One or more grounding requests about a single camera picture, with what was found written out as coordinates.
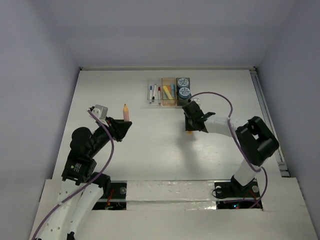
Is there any orange pink highlighter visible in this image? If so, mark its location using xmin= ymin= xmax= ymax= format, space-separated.
xmin=123 ymin=104 xmax=130 ymax=122

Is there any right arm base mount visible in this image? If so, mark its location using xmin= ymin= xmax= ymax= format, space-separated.
xmin=211 ymin=177 xmax=263 ymax=210

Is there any blue tape roll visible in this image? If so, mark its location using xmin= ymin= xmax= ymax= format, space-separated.
xmin=176 ymin=77 xmax=190 ymax=88
xmin=178 ymin=87 xmax=191 ymax=100

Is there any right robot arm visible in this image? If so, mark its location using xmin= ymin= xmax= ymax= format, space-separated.
xmin=182 ymin=101 xmax=280 ymax=196

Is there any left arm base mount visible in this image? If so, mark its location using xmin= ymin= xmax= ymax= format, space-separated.
xmin=92 ymin=181 xmax=127 ymax=211

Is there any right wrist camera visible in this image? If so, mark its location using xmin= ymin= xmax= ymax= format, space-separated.
xmin=191 ymin=98 xmax=201 ymax=106

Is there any blue tape roll front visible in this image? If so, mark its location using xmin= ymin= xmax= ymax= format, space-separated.
xmin=178 ymin=87 xmax=191 ymax=100

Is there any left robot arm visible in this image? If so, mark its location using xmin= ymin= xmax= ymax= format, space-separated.
xmin=32 ymin=117 xmax=132 ymax=240

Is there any green highlighter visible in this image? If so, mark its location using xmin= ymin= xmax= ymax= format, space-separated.
xmin=163 ymin=91 xmax=168 ymax=100

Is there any blue capped white pen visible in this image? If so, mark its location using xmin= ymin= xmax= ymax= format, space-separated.
xmin=148 ymin=85 xmax=153 ymax=101

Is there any black capped white pen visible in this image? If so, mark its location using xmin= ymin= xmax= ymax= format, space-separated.
xmin=152 ymin=84 xmax=158 ymax=101

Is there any blue highlighter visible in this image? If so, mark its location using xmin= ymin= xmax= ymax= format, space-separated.
xmin=170 ymin=83 xmax=175 ymax=99

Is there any dark grey plastic container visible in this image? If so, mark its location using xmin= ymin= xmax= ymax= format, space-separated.
xmin=176 ymin=82 xmax=188 ymax=106

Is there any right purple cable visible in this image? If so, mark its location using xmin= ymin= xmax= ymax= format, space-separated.
xmin=188 ymin=91 xmax=269 ymax=210

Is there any clear plastic container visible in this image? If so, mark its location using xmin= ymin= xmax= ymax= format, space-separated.
xmin=146 ymin=78 xmax=163 ymax=107

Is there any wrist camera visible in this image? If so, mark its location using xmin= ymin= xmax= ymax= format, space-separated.
xmin=87 ymin=104 xmax=108 ymax=125
xmin=191 ymin=98 xmax=201 ymax=106

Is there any yellow highlighter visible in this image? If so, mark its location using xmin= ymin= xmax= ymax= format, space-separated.
xmin=162 ymin=85 xmax=173 ymax=100

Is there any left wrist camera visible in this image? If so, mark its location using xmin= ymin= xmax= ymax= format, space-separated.
xmin=87 ymin=104 xmax=108 ymax=125

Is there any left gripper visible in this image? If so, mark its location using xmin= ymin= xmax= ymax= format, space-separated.
xmin=88 ymin=115 xmax=132 ymax=156

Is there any red capped white pen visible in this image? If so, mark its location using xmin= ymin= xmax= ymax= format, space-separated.
xmin=157 ymin=86 xmax=162 ymax=101

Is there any blue tape roll back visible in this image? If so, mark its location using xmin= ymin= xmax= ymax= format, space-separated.
xmin=176 ymin=77 xmax=190 ymax=88

